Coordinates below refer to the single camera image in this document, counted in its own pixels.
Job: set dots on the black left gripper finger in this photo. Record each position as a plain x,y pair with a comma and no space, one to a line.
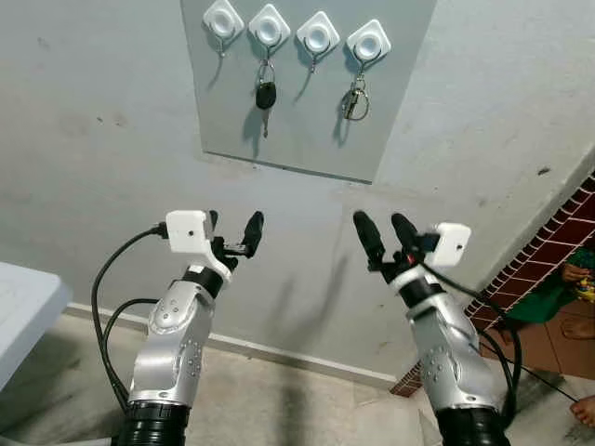
213,225
252,232

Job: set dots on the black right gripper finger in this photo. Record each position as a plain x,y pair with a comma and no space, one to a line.
405,232
370,240

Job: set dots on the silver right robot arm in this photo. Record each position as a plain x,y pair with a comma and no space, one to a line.
456,353

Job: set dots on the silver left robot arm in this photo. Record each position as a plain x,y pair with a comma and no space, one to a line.
172,344

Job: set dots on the black car key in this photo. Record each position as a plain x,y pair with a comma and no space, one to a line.
266,95

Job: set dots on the child in green clothes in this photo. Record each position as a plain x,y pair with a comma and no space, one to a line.
553,297

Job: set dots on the yellow toy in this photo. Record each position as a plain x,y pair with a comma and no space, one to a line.
586,290

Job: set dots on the white folding table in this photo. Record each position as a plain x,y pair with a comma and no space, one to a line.
28,311

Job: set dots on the bare foot of person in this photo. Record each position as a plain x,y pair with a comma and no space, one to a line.
586,412

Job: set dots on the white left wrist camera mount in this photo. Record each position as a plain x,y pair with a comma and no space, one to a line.
186,230

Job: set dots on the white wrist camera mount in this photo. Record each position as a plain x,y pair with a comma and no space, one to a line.
452,243
186,230

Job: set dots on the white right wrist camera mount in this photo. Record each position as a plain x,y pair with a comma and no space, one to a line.
452,243

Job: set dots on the grey wall panel board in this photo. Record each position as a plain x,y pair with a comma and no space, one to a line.
307,130

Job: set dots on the white wall baseboard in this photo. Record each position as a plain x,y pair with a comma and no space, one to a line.
279,356

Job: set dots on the white square wall hook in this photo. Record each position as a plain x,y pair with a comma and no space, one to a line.
368,43
318,35
223,19
269,27

